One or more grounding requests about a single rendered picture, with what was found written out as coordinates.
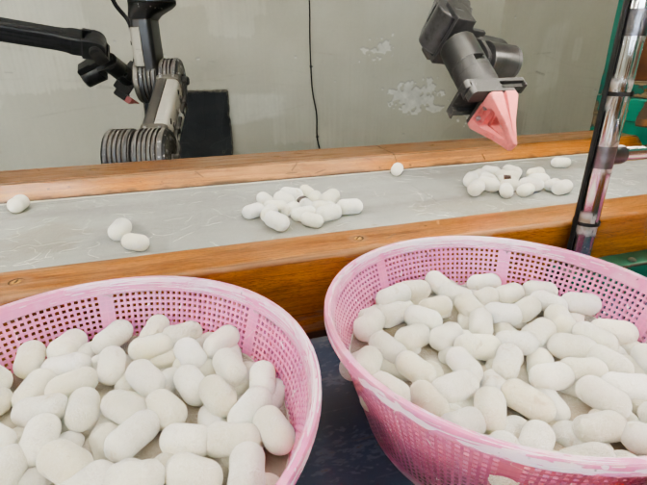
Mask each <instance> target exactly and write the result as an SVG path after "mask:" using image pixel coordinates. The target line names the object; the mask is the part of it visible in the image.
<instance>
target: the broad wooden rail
mask: <svg viewBox="0 0 647 485"><path fill-rule="evenodd" d="M593 131H594V130H590V131H577V132H562V133H549V134H534V135H521V136H517V145H516V146H515V147H514V148H513V149H512V150H511V151H508V150H506V149H504V148H503V147H501V146H500V145H498V144H497V143H495V142H494V141H492V140H491V139H489V138H478V139H465V140H438V141H423V142H409V143H395V144H381V145H367V146H353V147H339V148H325V149H311V150H297V151H283V152H269V153H255V154H241V155H227V156H213V157H199V158H185V159H174V160H157V161H143V162H129V163H115V164H101V165H87V166H59V167H46V168H31V169H18V170H3V171H0V204H6V203H7V202H8V201H9V200H10V199H11V198H13V197H14V196H16V195H18V194H23V195H26V196H27V197H28V198H29V200H30V201H40V200H51V199H62V198H73V197H85V196H96V195H107V194H118V193H129V192H141V191H162V190H174V189H185V188H196V187H208V186H218V185H230V184H241V183H252V182H264V181H274V180H286V179H298V178H308V177H320V176H330V175H342V174H353V173H364V172H376V171H387V170H391V167H392V166H393V164H395V163H401V164H402V165H403V169H410V168H420V167H432V166H453V165H465V164H476V163H487V162H498V161H510V160H521V159H532V158H543V157H554V156H566V155H577V154H588V152H589V148H590V144H591V140H592V135H593ZM619 144H623V145H625V146H634V145H643V144H642V143H641V141H640V139H639V137H638V136H636V135H630V134H625V133H622V134H621V138H620V142H619Z"/></svg>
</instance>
